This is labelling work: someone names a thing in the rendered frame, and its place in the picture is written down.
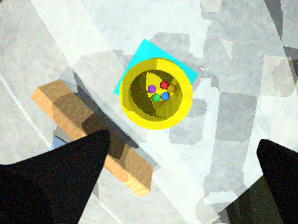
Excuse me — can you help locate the tan rectangular bar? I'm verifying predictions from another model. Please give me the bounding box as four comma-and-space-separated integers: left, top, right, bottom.
31, 79, 153, 197

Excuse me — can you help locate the blue marble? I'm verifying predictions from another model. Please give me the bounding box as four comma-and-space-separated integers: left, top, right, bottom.
161, 92, 169, 100

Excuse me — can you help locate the purple marble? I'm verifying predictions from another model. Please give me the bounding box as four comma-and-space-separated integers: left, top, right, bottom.
148, 84, 157, 93

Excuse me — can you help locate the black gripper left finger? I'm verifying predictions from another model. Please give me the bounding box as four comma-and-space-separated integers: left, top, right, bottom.
0, 129, 110, 224

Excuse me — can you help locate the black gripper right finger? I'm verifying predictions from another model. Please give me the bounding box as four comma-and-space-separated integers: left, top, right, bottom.
257, 139, 298, 224

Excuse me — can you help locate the olive yellow cup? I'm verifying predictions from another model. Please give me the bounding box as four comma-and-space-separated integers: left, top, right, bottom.
118, 57, 193, 131

